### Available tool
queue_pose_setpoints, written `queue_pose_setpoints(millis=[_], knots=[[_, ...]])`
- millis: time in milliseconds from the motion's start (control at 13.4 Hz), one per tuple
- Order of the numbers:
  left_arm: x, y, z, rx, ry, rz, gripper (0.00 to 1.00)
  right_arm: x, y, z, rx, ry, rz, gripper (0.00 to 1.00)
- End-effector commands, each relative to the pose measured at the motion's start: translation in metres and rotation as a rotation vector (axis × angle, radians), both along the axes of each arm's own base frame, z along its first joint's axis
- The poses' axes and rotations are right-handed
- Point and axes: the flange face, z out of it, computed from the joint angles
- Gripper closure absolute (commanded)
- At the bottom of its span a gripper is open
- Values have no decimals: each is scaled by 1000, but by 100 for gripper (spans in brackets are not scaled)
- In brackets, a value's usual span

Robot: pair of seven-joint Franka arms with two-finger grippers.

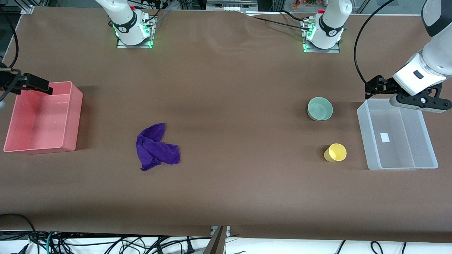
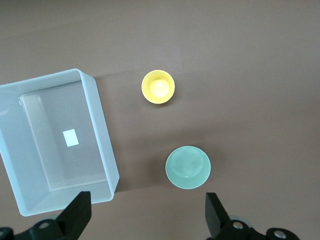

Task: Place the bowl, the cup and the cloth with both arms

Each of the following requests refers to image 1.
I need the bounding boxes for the black looped floor cable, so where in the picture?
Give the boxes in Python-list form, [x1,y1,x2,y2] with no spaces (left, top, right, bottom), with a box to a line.
[0,213,37,247]

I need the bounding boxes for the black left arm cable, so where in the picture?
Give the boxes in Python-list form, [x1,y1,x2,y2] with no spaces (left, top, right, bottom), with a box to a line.
[353,0,395,85]

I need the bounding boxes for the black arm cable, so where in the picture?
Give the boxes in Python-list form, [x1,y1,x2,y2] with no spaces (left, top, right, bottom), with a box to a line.
[353,0,395,85]
[0,5,20,101]

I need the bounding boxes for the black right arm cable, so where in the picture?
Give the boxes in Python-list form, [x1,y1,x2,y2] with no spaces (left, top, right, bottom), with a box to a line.
[0,5,20,101]

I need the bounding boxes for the pink plastic bin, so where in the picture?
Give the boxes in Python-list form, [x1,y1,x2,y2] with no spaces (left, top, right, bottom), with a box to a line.
[3,81,84,155]

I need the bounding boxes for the black cable on table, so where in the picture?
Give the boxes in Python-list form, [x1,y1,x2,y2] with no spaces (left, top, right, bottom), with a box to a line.
[280,10,306,24]
[244,12,308,31]

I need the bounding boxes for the yellow cup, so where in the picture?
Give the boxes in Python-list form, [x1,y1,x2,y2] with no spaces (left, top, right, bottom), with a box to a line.
[324,143,347,162]

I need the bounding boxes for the black thin floor cable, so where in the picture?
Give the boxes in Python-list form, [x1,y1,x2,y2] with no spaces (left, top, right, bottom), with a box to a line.
[335,240,407,254]

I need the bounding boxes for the grey box behind table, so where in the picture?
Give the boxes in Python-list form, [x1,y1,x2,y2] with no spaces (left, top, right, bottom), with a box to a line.
[206,0,259,11]

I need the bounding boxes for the pale green bowl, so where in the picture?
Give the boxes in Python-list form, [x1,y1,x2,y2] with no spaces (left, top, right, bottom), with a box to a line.
[307,97,334,121]

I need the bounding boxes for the purple cloth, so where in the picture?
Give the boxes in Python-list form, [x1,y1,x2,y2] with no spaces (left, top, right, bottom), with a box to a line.
[136,122,181,171]

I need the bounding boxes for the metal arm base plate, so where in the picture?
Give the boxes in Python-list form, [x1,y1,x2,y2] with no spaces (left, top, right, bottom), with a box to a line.
[303,19,341,54]
[116,16,155,49]

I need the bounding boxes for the clear plastic bin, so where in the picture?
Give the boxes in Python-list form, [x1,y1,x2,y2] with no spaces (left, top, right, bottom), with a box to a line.
[356,98,439,171]

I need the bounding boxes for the black floor cable tangle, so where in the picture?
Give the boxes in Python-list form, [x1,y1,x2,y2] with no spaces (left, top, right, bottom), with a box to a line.
[53,235,205,254]

